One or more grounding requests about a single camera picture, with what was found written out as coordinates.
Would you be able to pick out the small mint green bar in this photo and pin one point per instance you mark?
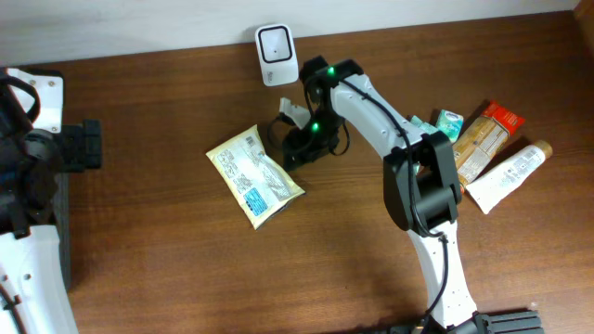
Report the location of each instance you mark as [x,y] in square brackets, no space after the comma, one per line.
[450,124]

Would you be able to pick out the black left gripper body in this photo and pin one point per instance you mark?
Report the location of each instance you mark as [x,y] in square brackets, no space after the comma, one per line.
[88,134]

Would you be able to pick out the white cube barcode scanner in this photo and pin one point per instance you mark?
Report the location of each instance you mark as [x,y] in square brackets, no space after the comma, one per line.
[277,55]

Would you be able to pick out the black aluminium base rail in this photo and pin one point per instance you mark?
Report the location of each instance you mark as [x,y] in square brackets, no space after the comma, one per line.
[518,322]

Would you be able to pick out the wooden side panel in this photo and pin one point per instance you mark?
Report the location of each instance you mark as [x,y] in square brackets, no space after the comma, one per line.
[583,13]

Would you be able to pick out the black mesh basket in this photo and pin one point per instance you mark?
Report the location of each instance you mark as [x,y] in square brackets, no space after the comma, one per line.
[62,213]

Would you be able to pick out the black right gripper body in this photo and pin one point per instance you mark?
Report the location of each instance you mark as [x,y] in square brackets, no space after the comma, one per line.
[297,151]

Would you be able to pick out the white Pantene tube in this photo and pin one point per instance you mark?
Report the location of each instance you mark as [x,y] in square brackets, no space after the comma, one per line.
[490,189]

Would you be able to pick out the cream wipes packet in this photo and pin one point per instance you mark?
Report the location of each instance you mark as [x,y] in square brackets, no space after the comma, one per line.
[260,186]

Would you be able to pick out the orange spaghetti package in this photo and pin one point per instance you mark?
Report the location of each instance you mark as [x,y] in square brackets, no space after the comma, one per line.
[482,139]

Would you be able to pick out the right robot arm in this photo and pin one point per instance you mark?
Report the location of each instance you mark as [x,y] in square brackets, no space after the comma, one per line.
[421,190]

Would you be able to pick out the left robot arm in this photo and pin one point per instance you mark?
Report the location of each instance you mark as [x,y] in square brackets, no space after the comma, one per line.
[38,154]

